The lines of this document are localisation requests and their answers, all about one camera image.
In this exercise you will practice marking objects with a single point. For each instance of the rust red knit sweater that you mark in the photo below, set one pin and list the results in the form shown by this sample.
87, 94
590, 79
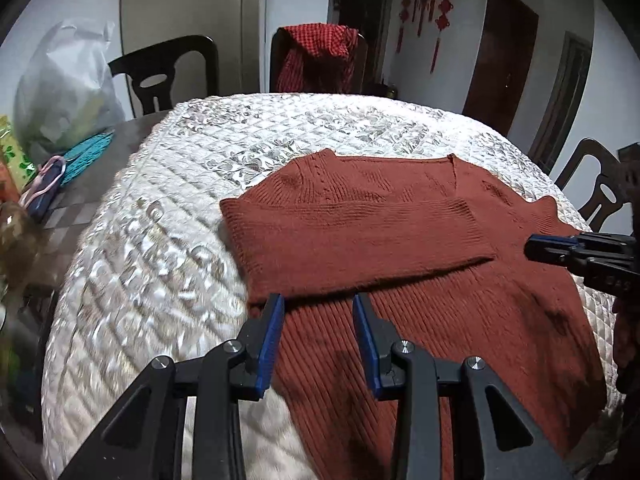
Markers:
380, 240

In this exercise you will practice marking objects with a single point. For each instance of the teal woven mat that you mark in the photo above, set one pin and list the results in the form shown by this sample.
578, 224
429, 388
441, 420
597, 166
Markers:
87, 155

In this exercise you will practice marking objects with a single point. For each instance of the white plastic bag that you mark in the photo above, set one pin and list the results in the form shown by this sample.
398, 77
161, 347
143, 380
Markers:
65, 95

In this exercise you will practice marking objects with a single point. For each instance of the red checked cloth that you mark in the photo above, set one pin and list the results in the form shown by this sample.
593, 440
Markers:
315, 55

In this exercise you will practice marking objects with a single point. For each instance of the long red knot wall ornament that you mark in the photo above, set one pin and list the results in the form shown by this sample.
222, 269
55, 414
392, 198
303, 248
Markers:
445, 10

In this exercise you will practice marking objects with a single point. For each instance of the white quilted floral blanket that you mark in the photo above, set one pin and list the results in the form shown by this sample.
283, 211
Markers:
150, 270

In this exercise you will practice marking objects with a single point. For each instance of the dark open doorway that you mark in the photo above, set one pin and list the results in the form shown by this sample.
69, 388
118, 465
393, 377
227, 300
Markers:
362, 20

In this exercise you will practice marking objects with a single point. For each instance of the blurred brown jar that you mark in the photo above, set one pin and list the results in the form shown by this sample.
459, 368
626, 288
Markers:
17, 240

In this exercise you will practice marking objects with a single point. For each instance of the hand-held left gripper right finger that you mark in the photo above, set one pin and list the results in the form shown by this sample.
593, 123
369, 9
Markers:
371, 347

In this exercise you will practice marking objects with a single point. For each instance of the brown wooden door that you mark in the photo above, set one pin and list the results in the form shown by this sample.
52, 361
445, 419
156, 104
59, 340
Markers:
497, 55

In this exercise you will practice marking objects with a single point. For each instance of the pink and blue pouch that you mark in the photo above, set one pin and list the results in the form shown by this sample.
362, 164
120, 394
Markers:
42, 185

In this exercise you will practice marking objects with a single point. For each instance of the dark wooden chair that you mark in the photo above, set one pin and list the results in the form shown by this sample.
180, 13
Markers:
165, 72
595, 180
276, 67

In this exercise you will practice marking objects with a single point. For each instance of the green printed packet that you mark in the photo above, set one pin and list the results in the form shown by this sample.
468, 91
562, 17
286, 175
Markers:
12, 152

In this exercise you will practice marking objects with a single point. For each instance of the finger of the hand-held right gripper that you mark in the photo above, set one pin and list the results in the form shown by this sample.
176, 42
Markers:
560, 250

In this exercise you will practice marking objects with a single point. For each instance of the grey refrigerator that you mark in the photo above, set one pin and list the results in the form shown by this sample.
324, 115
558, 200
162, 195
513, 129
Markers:
195, 0

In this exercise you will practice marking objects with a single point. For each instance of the grey framed door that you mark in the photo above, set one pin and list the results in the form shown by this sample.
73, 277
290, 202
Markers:
562, 95

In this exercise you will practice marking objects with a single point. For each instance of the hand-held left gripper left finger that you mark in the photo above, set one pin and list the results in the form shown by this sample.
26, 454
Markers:
266, 345

